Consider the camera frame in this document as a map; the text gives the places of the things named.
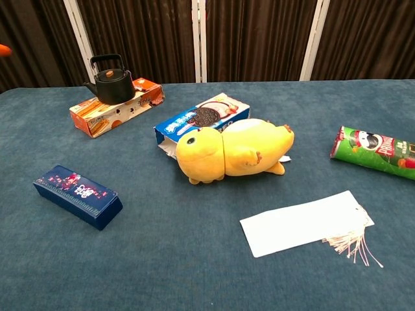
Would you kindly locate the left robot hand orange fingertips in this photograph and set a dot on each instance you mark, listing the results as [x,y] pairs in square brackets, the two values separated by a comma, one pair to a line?
[4,50]

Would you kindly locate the white notebook blue spine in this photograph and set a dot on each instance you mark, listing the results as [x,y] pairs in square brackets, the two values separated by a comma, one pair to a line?
[78,197]

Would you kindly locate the dark brown curtain panel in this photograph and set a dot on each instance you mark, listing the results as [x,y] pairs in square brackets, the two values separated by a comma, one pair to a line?
[32,26]
[259,35]
[366,35]
[146,35]

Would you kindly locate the black kettle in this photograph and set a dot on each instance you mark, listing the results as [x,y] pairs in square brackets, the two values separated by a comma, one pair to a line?
[115,87]

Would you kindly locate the orange biscuit box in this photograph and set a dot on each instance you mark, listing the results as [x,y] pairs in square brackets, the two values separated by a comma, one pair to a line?
[146,94]

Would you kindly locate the blue Oreo cookie box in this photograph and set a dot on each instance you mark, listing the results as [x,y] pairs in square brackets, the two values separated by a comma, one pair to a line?
[181,126]

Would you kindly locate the yellow plush duck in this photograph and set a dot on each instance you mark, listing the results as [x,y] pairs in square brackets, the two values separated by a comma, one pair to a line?
[233,149]

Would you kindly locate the blue felt table cover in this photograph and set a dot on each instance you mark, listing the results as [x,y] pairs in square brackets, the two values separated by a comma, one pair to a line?
[194,243]

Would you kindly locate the green Pringles can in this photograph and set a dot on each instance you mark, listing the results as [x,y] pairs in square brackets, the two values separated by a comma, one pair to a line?
[373,152]

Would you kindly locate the white partition post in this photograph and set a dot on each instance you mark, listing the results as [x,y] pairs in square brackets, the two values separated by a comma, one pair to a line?
[199,39]
[313,39]
[78,32]

